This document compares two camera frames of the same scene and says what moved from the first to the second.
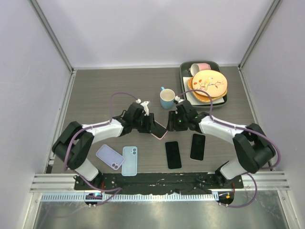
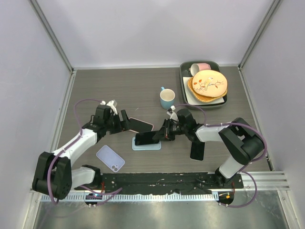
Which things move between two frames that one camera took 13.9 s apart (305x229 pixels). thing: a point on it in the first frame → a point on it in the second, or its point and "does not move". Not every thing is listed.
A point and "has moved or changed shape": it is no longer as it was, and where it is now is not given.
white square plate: x=190 y=100 does not move
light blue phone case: x=129 y=164 → x=156 y=146
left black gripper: x=149 y=120 → x=124 y=125
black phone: x=198 y=147 does not move
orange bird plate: x=212 y=82 does not move
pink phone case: x=158 y=130 has moved or changed shape
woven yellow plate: x=202 y=98 does not move
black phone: x=173 y=155 → x=145 y=138
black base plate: x=158 y=182 does not move
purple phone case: x=110 y=157 does not move
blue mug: x=167 y=97 does not move
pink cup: x=196 y=68 does not move
